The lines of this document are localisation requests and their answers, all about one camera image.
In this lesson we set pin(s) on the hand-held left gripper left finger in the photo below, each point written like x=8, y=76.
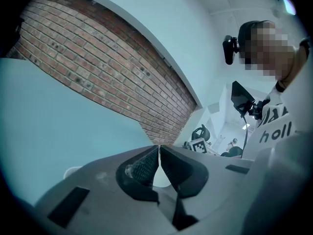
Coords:
x=102, y=195

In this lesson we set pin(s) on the black head-worn camera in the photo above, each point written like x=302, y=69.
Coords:
x=229, y=50

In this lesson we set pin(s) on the black mesh office chair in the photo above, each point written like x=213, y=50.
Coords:
x=201, y=132
x=232, y=152

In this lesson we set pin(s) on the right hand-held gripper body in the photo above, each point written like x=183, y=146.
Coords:
x=198, y=146

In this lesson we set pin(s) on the person's white printed t-shirt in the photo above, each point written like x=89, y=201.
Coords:
x=276, y=131

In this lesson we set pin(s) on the person's head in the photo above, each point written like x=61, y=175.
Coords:
x=269, y=48

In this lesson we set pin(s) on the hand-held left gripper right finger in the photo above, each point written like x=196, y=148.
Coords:
x=220, y=187

